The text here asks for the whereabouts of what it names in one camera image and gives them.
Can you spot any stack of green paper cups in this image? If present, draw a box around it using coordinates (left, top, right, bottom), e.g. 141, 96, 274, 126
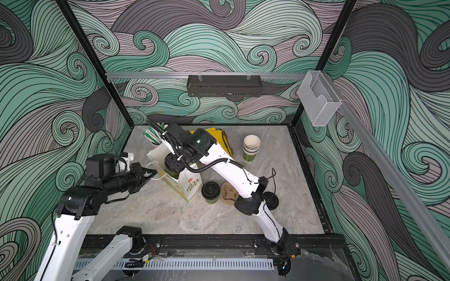
243, 135, 261, 162

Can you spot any clear acrylic wall holder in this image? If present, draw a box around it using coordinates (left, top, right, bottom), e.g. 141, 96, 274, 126
297, 70, 342, 127

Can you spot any pink cup of stirrers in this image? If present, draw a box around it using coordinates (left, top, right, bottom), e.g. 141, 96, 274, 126
142, 126, 163, 146

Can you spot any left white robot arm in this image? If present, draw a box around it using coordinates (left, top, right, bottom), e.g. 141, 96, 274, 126
35, 153, 158, 281

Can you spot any black coffee lid stack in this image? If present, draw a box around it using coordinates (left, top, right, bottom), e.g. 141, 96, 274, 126
262, 192, 280, 211

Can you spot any brown pulp cup carrier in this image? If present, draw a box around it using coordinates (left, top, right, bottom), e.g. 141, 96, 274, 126
220, 181, 240, 206

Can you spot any white slotted cable duct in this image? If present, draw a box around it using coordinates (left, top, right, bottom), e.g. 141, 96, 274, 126
137, 258, 275, 271

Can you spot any white paper takeout bag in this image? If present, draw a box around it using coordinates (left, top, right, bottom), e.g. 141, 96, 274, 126
147, 145, 203, 203

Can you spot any green paper coffee cup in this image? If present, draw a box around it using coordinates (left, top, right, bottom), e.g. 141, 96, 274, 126
205, 197, 219, 204

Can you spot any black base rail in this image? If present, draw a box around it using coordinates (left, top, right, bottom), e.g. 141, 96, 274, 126
66, 233, 349, 256

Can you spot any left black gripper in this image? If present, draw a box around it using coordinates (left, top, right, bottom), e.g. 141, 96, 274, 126
105, 162, 158, 196

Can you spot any yellow napkin stack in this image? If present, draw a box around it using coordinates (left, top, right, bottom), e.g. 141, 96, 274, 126
189, 128, 228, 155

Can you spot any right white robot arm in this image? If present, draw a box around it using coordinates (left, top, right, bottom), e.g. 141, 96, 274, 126
157, 124, 288, 255

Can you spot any brown cardboard napkin tray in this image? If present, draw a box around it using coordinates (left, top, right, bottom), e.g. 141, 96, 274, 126
221, 131, 234, 156

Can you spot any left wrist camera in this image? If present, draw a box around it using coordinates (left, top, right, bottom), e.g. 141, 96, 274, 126
116, 152, 134, 173

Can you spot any black wall-mounted tray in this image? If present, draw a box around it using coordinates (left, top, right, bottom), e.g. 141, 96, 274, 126
187, 75, 263, 98

